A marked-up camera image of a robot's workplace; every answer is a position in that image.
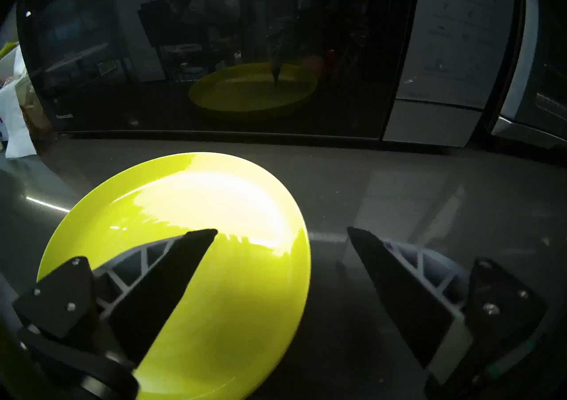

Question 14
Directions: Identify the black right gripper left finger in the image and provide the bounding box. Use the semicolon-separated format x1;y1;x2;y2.
12;228;218;368

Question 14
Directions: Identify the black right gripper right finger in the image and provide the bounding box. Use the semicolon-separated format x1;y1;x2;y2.
347;226;548;386

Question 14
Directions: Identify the yellow plate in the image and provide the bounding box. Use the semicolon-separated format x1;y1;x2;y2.
36;152;311;400

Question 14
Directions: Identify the black glass microwave door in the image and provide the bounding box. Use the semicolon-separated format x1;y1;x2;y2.
17;0;419;141

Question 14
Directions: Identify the stainless steel toaster oven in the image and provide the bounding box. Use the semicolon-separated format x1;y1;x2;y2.
489;0;567;149

